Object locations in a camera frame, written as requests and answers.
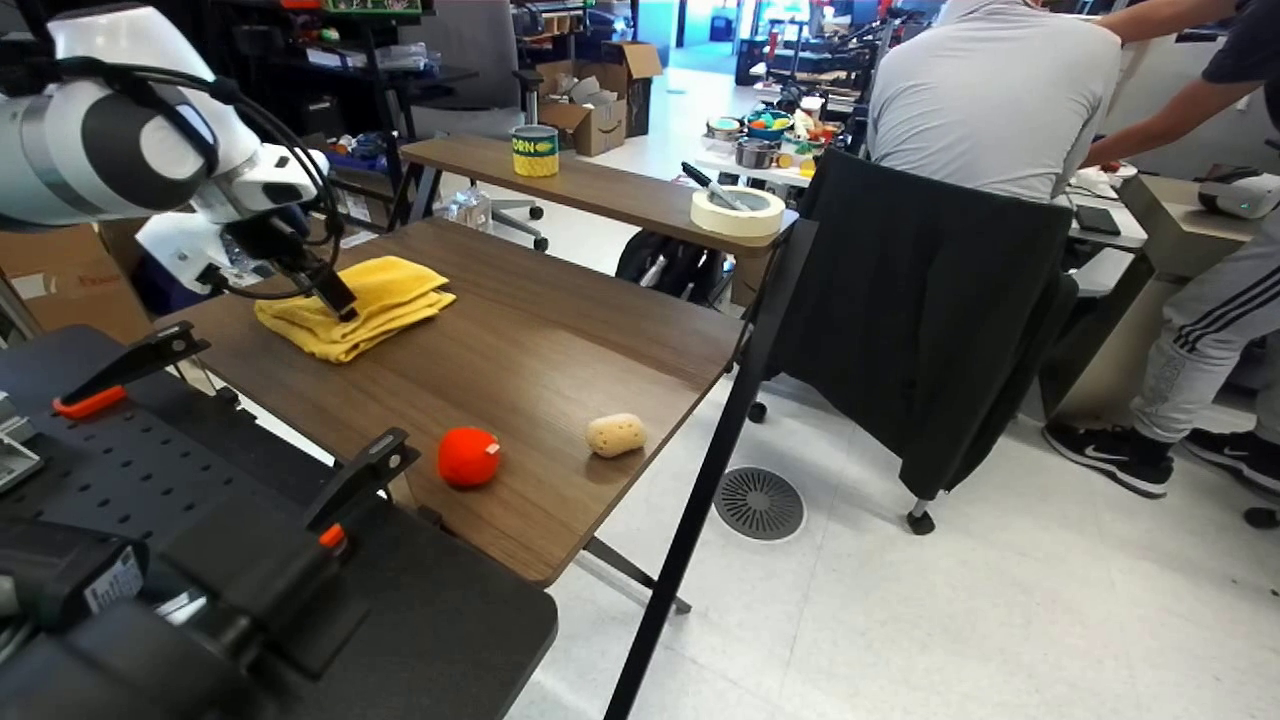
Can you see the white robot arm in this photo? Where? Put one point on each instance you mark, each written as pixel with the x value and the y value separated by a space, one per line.
pixel 126 123

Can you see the open cardboard box background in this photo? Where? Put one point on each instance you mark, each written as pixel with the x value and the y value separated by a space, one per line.
pixel 602 101

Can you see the cardboard box at left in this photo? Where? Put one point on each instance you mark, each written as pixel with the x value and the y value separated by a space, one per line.
pixel 70 283

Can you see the person in grey striped trousers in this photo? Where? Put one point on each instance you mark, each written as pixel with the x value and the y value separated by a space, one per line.
pixel 1217 315

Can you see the black clamp orange trigger right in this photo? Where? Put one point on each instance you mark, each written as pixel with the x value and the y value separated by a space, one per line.
pixel 285 565

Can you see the beige potato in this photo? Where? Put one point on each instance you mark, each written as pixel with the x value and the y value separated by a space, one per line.
pixel 614 434

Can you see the black clamp orange handle left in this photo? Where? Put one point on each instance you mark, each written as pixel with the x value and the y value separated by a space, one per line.
pixel 140 358

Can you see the black tripod pole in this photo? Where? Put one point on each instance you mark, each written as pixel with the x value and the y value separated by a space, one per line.
pixel 791 252

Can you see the white tape roll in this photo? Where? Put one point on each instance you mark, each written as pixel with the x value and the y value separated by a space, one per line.
pixel 738 215

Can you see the person in grey shirt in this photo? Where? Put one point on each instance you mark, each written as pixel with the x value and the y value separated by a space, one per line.
pixel 995 96

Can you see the red tomato ball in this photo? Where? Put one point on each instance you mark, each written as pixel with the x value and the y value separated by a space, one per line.
pixel 468 457

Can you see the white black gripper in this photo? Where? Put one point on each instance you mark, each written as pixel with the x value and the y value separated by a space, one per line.
pixel 207 251

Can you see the round floor drain cover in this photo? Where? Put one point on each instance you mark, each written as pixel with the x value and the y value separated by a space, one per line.
pixel 756 505

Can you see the wooden back table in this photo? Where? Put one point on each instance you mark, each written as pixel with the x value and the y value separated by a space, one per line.
pixel 628 197

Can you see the yellow green tin can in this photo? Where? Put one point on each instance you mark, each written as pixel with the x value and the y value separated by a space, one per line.
pixel 533 150

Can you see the black office chair with jacket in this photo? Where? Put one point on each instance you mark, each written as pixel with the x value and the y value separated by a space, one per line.
pixel 923 315

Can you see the yellow cloth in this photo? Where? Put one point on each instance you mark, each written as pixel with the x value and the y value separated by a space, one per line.
pixel 391 295

